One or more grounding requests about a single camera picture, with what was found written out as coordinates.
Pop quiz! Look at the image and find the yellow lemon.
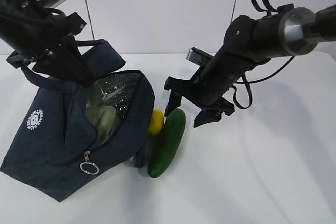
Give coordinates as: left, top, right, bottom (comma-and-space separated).
148, 109, 164, 136

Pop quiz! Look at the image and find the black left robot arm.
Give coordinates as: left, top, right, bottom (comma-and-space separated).
1, 0, 94, 86

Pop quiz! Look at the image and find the green cucumber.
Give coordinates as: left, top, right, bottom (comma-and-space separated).
148, 109, 186, 178

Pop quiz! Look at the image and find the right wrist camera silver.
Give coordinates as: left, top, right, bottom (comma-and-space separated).
186, 47, 213, 67

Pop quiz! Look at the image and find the silver zipper pull ring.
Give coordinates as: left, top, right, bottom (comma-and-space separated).
79, 150, 100, 175

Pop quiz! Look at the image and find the dark right arm cable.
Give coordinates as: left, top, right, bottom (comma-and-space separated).
230, 0, 296, 110

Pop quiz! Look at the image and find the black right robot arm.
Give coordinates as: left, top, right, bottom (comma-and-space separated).
164, 4, 335, 127

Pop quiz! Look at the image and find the glass container green lid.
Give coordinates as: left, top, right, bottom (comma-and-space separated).
85, 106, 121, 148

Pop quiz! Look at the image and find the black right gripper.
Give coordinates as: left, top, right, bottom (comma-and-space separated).
164, 77, 234, 127

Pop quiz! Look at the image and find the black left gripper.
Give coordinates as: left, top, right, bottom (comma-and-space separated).
6, 11, 94, 87

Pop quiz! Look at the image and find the dark blue lunch bag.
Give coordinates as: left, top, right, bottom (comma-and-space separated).
1, 39, 155, 201

